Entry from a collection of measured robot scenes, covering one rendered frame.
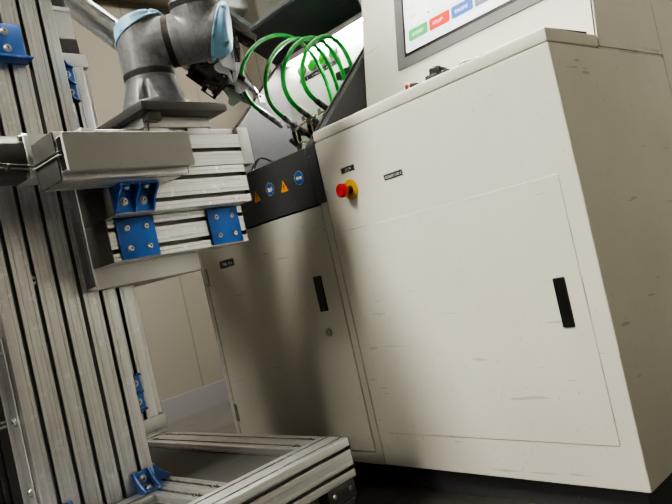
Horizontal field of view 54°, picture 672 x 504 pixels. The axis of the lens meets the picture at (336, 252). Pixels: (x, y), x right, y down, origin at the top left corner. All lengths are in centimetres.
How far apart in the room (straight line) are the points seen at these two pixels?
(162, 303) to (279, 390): 166
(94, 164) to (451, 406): 95
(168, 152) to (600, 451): 103
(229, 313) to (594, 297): 126
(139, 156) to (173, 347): 244
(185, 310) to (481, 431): 241
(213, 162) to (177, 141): 21
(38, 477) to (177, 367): 223
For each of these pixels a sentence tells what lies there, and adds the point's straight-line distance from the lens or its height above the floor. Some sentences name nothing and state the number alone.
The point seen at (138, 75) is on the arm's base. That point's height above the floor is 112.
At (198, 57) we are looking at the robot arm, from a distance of 158.
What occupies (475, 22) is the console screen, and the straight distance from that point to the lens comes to 177.
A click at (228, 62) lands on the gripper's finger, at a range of 198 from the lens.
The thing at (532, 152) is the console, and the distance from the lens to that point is 138.
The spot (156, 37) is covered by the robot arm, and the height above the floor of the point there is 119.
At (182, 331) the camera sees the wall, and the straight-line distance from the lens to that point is 369.
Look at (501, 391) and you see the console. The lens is 152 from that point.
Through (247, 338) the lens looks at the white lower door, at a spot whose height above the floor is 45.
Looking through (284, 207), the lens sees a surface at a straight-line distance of 190.
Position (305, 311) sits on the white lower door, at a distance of 190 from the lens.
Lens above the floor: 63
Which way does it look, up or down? 1 degrees up
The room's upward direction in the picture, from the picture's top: 13 degrees counter-clockwise
